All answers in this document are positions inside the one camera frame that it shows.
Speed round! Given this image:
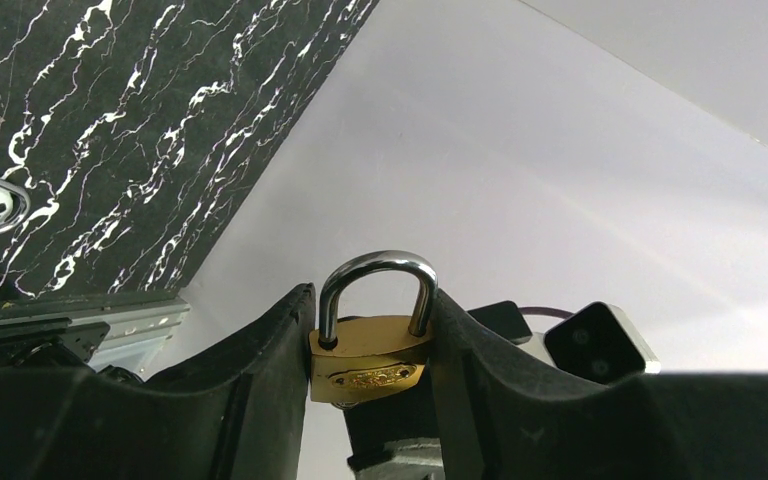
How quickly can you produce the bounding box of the small brass padlock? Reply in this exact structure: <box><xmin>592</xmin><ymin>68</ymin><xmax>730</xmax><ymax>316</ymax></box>
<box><xmin>309</xmin><ymin>250</ymin><xmax>439</xmax><ymax>408</ymax></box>

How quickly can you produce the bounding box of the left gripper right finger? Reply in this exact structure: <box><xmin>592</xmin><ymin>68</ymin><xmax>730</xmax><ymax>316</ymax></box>
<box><xmin>428</xmin><ymin>293</ymin><xmax>768</xmax><ymax>479</ymax></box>

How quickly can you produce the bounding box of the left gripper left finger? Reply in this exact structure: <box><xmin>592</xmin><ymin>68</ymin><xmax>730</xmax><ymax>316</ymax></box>
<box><xmin>0</xmin><ymin>284</ymin><xmax>315</xmax><ymax>479</ymax></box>

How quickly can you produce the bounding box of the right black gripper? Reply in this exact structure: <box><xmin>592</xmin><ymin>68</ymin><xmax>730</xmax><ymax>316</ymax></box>
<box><xmin>344</xmin><ymin>301</ymin><xmax>551</xmax><ymax>480</ymax></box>

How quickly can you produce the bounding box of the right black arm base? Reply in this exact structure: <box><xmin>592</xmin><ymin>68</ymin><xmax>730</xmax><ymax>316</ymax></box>
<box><xmin>0</xmin><ymin>318</ymin><xmax>110</xmax><ymax>368</ymax></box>

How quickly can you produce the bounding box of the aluminium frame rail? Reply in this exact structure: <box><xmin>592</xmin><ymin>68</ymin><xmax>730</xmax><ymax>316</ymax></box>
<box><xmin>0</xmin><ymin>297</ymin><xmax>190</xmax><ymax>375</ymax></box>

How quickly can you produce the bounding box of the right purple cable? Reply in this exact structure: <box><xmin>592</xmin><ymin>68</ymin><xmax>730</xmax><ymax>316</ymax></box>
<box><xmin>517</xmin><ymin>305</ymin><xmax>577</xmax><ymax>321</ymax></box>

